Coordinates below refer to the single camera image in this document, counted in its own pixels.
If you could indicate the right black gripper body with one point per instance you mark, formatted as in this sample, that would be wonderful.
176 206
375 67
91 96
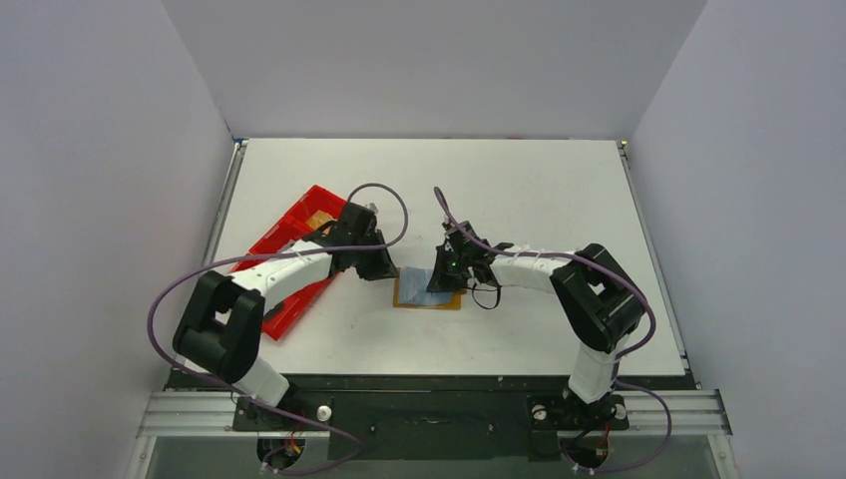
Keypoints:
445 272

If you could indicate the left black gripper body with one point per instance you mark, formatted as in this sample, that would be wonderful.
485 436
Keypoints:
373 239

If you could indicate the yellow leather card holder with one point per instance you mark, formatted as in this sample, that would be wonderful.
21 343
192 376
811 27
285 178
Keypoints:
410 291

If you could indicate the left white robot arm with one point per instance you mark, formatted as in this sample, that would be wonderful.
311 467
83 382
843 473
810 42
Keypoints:
221 327

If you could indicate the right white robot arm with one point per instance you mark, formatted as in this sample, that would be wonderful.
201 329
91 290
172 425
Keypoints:
602 313

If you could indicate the gold card in tray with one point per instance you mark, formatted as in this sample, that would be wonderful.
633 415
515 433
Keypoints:
319 219

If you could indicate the red plastic compartment tray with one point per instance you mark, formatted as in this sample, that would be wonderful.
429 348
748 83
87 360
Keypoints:
282 268

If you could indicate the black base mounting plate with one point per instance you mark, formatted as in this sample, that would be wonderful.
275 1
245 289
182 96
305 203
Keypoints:
461 417

